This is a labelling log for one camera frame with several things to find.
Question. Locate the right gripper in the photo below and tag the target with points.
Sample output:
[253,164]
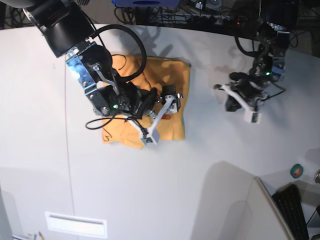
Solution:
[136,102]

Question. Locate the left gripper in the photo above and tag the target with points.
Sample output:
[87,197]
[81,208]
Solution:
[251,88]

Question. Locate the yellow orange t-shirt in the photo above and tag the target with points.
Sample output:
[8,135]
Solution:
[158,72]

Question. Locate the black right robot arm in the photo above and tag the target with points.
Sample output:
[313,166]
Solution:
[68,31]

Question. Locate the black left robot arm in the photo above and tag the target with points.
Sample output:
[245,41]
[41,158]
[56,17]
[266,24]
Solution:
[277,19]

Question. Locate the green tape roll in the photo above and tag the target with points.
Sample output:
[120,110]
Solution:
[296,171]

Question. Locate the white partition panel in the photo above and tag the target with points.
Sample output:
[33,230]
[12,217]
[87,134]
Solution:
[235,205]

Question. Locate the black keyboard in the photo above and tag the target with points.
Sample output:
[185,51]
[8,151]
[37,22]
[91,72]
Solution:
[288,202]

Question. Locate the metal knob at edge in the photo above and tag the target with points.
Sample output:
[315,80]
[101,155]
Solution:
[317,177]

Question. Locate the white rectangular table inset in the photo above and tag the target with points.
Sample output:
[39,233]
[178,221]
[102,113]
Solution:
[75,225]

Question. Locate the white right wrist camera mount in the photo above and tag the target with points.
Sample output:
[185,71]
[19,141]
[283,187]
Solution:
[156,120]

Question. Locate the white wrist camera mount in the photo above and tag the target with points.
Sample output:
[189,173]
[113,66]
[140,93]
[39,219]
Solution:
[250,114]
[156,120]

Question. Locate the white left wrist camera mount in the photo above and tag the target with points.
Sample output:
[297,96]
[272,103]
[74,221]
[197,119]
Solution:
[250,114]

